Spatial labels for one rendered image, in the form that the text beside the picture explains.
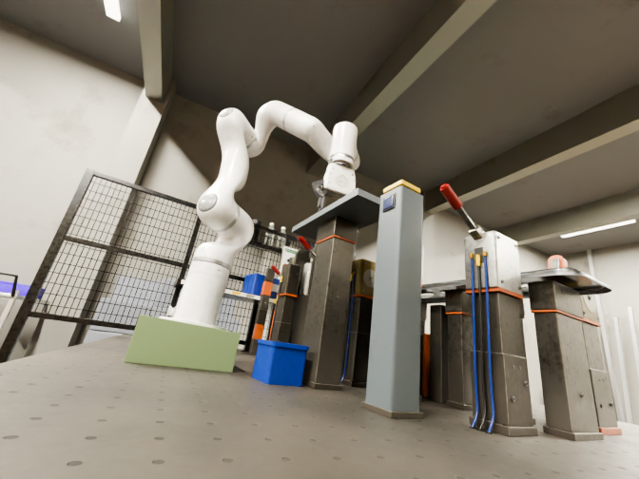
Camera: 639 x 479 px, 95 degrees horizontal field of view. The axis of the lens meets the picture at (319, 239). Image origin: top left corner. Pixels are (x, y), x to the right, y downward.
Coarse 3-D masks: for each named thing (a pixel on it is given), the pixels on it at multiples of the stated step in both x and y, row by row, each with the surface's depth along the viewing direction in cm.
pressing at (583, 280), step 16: (528, 272) 62; (544, 272) 60; (560, 272) 57; (576, 272) 56; (432, 288) 82; (448, 288) 84; (464, 288) 81; (576, 288) 68; (592, 288) 66; (608, 288) 63
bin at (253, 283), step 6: (246, 276) 189; (252, 276) 182; (258, 276) 180; (264, 276) 182; (246, 282) 186; (252, 282) 179; (258, 282) 179; (276, 282) 187; (246, 288) 183; (252, 288) 177; (258, 288) 178; (276, 288) 186; (258, 294) 177; (276, 294) 185
